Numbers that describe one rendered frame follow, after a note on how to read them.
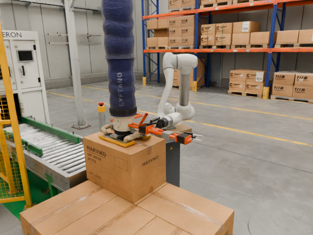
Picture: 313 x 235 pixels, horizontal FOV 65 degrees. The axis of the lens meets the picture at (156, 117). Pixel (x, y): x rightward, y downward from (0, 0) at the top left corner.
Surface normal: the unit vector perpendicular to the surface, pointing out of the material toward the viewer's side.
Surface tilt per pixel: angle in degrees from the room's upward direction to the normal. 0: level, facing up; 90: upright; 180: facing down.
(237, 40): 92
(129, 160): 90
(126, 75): 77
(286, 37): 89
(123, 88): 71
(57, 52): 90
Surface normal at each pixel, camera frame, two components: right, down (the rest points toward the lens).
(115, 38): -0.04, 0.00
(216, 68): -0.65, 0.22
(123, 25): 0.43, -0.08
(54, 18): 0.76, 0.16
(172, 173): 0.50, 0.23
